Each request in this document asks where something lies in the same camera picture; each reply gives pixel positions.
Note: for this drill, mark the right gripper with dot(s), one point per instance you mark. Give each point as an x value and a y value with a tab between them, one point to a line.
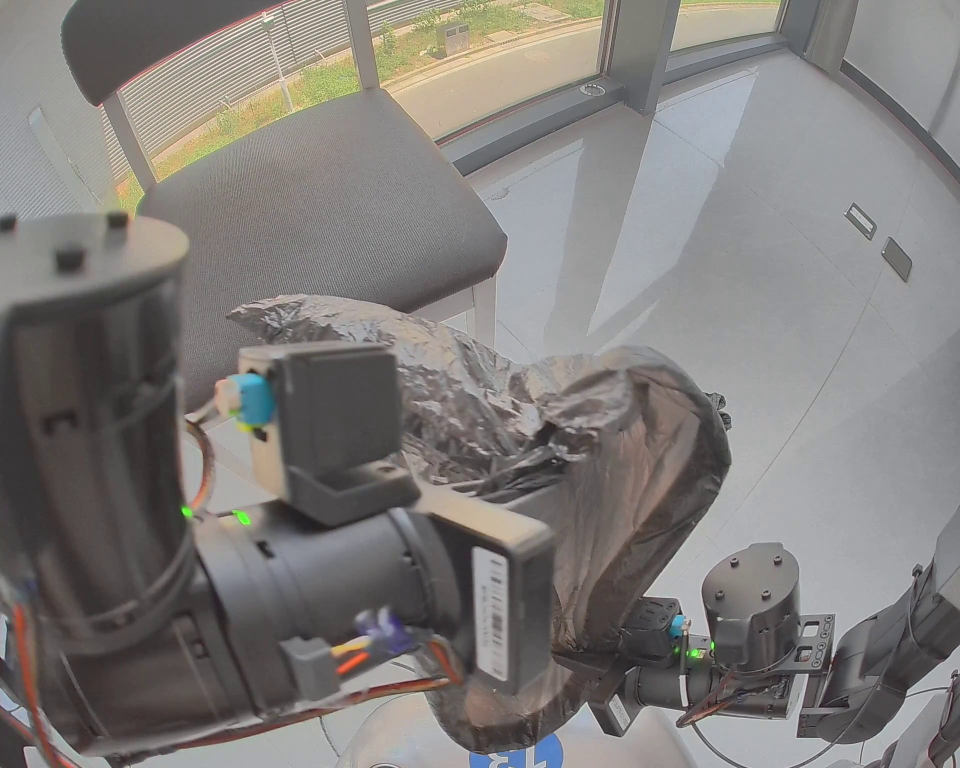
660	686

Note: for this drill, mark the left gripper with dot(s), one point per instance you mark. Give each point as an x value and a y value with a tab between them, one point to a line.
337	577

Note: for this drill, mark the black plastic bag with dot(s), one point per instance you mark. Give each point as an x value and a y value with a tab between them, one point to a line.
600	465

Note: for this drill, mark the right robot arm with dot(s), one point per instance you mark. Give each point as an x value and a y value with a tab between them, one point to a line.
750	600

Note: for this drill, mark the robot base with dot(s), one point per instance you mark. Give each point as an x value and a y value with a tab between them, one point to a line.
390	742

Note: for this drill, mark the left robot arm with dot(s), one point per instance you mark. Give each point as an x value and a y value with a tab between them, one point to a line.
90	412

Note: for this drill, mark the crumpled black plastic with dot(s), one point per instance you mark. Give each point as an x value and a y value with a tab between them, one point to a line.
721	412

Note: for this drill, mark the grey padded chair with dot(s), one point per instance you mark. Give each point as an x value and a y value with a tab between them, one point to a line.
300	210

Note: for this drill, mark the window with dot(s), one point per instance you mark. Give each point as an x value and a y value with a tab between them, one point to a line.
637	52

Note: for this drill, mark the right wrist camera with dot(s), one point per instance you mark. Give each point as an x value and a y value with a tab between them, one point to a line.
649	626

